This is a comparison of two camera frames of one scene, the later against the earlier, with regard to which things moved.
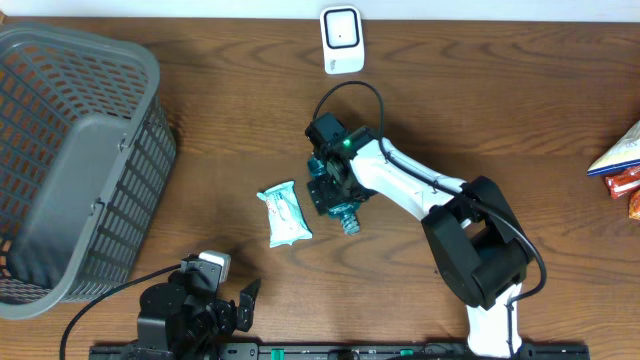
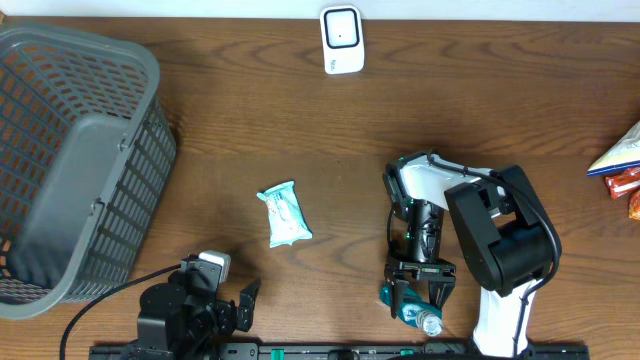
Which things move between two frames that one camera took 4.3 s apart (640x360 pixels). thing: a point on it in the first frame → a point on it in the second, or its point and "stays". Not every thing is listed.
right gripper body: (328, 192) → (420, 257)
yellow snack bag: (623, 155) stays
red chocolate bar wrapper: (623, 184) stays
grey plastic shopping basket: (87, 148) stays
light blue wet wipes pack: (286, 220) stays
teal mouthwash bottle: (345, 212) → (414, 310)
